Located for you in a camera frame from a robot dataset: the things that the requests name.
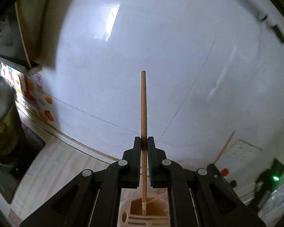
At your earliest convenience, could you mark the wooden chopstick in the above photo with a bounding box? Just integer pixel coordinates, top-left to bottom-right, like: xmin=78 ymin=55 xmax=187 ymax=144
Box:
xmin=140 ymin=71 xmax=147 ymax=216

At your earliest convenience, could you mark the beige plastic utensil holder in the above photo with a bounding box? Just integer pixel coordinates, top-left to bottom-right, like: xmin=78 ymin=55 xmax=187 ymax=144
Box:
xmin=117 ymin=188 xmax=171 ymax=227

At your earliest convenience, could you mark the black device with green light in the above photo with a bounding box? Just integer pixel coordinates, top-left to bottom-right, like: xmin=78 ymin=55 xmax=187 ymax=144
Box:
xmin=255 ymin=158 xmax=284 ymax=192

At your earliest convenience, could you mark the black induction cooker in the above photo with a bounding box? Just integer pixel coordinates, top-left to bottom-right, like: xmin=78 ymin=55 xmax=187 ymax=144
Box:
xmin=0 ymin=124 xmax=45 ymax=204

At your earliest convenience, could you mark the fruit picture box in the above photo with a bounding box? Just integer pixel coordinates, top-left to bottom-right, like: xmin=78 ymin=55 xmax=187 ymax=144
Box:
xmin=0 ymin=62 xmax=55 ymax=123

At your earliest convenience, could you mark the stainless steel pot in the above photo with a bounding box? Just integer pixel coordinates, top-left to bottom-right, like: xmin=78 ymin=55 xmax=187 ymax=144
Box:
xmin=0 ymin=75 xmax=24 ymax=165

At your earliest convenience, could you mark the white wall socket panel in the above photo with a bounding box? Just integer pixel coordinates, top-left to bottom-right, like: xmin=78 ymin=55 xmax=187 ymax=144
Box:
xmin=217 ymin=139 xmax=264 ymax=170

